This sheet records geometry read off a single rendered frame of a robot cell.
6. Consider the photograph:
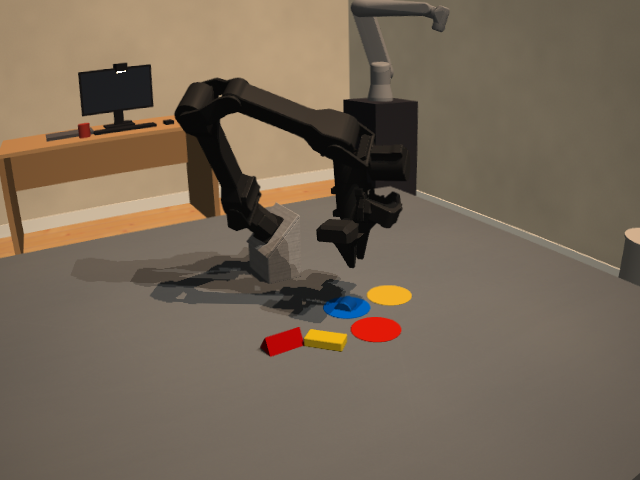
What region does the blue circle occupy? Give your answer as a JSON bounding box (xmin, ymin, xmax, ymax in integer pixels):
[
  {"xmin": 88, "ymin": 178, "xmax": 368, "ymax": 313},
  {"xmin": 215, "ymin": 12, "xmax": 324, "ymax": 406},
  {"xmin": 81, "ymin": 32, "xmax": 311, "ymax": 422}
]
[{"xmin": 323, "ymin": 297, "xmax": 370, "ymax": 319}]

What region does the orange circle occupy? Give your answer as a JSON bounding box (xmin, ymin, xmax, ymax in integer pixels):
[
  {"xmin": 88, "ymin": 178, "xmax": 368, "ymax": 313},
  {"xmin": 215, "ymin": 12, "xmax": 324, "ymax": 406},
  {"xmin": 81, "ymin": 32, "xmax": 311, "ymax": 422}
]
[{"xmin": 367, "ymin": 285, "xmax": 412, "ymax": 306}]

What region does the red circle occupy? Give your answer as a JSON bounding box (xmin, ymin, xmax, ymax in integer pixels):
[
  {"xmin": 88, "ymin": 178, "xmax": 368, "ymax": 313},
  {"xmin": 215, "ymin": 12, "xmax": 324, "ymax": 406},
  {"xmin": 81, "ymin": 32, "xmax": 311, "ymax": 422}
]
[{"xmin": 351, "ymin": 317, "xmax": 401, "ymax": 342}]

